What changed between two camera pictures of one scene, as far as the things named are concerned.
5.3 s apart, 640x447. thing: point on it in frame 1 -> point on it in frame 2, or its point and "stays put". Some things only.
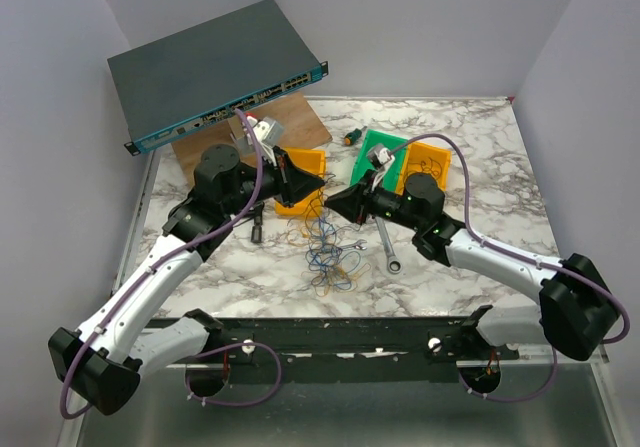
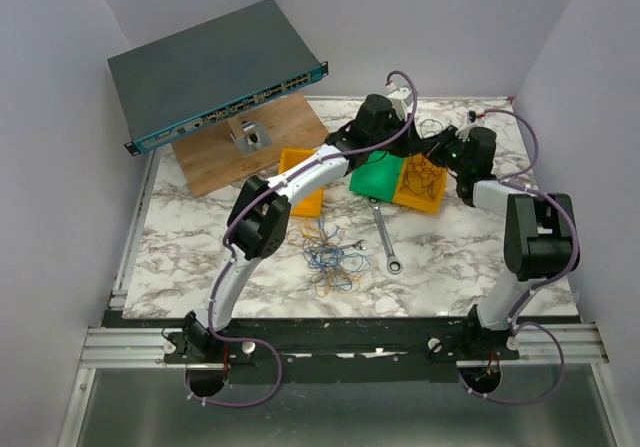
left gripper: (293, 182) -> (408, 147)
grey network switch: (209, 70) stays put
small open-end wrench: (356, 245) stays put
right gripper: (353, 203) -> (450, 136)
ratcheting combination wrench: (394, 263) stays put
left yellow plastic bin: (314, 161) stays put
